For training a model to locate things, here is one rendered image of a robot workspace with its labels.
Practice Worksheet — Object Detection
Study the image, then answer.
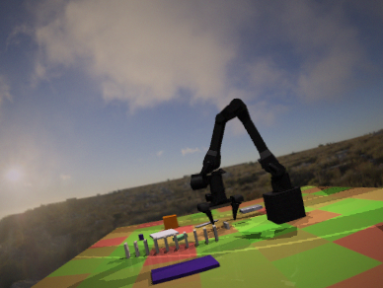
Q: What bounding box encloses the purple flat rectangular block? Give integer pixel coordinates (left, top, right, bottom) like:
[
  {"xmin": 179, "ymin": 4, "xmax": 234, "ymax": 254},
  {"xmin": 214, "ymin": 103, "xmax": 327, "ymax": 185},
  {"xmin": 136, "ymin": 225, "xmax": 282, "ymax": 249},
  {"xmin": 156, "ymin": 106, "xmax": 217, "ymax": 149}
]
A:
[{"xmin": 151, "ymin": 254, "xmax": 220, "ymax": 285}]

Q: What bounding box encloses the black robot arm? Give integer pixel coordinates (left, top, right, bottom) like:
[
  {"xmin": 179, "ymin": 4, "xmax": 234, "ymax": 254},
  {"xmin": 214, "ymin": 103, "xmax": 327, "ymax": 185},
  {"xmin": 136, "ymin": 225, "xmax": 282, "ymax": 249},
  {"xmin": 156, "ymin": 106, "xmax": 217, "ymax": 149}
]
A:
[{"xmin": 191, "ymin": 99, "xmax": 295, "ymax": 192}]

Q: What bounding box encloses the green rectangular block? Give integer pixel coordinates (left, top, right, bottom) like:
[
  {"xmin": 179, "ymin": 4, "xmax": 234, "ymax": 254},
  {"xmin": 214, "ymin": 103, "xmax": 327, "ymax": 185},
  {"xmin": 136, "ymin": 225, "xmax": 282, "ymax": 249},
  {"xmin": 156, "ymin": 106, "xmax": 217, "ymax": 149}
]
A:
[{"xmin": 177, "ymin": 234, "xmax": 184, "ymax": 242}]

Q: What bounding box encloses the orange block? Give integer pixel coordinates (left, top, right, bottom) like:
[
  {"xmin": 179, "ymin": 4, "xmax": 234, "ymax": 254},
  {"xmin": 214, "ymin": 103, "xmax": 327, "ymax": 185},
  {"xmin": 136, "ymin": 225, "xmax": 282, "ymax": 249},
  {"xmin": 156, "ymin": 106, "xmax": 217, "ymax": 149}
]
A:
[{"xmin": 163, "ymin": 215, "xmax": 179, "ymax": 230}]

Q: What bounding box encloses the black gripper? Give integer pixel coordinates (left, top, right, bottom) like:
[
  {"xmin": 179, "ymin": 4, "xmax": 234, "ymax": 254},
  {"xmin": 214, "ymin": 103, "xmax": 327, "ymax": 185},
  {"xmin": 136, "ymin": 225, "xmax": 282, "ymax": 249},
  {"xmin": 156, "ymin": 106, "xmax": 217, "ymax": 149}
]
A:
[{"xmin": 197, "ymin": 184, "xmax": 244, "ymax": 226}]

